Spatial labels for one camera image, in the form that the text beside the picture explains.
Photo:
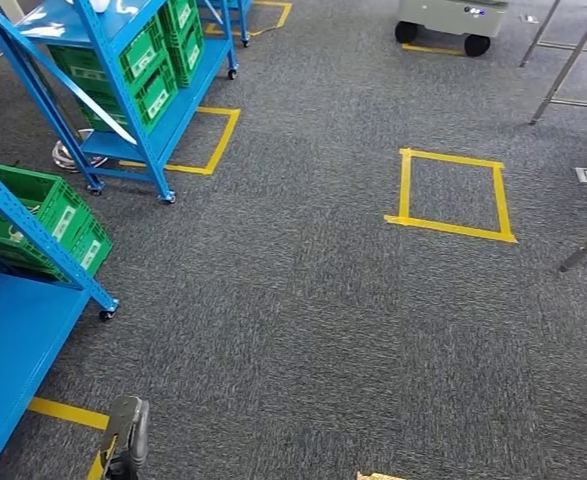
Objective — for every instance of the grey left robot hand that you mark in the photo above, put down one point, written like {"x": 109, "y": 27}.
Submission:
{"x": 142, "y": 430}

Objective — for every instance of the grey wheeled mobile robot base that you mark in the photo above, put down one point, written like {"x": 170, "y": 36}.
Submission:
{"x": 448, "y": 16}

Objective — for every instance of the blue metal shelf rack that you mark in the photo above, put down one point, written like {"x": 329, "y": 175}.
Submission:
{"x": 13, "y": 344}
{"x": 243, "y": 23}
{"x": 183, "y": 99}

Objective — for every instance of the green plastic crate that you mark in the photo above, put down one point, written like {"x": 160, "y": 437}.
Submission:
{"x": 180, "y": 16}
{"x": 158, "y": 99}
{"x": 143, "y": 56}
{"x": 190, "y": 56}
{"x": 57, "y": 205}

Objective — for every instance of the chrome stanchion with round base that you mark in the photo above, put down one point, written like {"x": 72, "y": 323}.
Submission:
{"x": 65, "y": 159}

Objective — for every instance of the yellow floor tape outline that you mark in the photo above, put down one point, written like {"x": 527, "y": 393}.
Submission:
{"x": 283, "y": 14}
{"x": 223, "y": 142}
{"x": 405, "y": 192}

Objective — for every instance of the yellow floor tape strip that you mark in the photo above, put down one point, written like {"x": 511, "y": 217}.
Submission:
{"x": 433, "y": 50}
{"x": 380, "y": 476}

